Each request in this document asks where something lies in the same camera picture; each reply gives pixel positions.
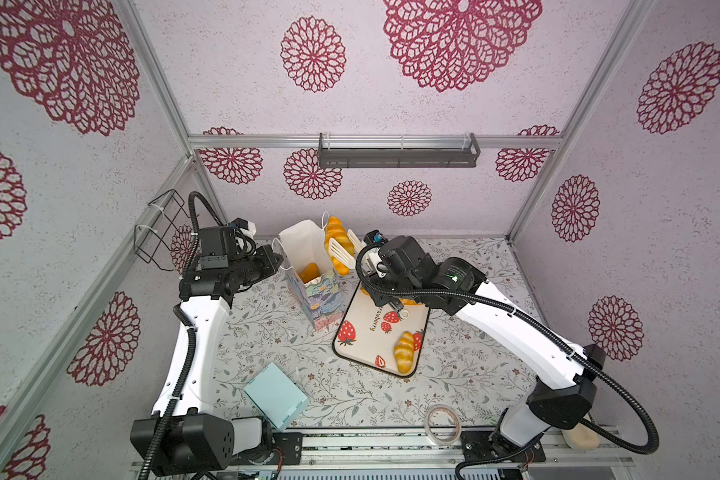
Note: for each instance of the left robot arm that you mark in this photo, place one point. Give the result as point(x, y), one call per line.
point(183, 435)

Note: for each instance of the floral paper bag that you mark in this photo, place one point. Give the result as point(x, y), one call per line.
point(321, 300)

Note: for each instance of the strawberry print bread tray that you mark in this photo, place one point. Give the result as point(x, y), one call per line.
point(367, 333)

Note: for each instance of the long twisted bread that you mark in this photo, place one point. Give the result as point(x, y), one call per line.
point(403, 301)

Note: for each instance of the black wire basket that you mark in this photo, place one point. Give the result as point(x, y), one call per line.
point(165, 242)

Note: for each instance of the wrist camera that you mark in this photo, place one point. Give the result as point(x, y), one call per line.
point(400, 255)
point(221, 245)

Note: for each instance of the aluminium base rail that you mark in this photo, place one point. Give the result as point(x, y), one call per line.
point(410, 453)

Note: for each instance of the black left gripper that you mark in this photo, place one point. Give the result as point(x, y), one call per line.
point(265, 255)

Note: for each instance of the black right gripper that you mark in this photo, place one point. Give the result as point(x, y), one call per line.
point(374, 288)

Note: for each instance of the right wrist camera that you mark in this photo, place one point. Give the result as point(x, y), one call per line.
point(400, 255)

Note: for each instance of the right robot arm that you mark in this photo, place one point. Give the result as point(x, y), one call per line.
point(566, 372)

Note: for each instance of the clear tape roll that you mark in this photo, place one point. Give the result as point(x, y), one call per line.
point(442, 425)

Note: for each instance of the light green box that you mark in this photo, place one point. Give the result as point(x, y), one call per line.
point(277, 397)

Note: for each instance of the beige brush block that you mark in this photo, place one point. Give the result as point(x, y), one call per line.
point(581, 438)

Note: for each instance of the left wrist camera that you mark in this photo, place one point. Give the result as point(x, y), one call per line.
point(221, 245)

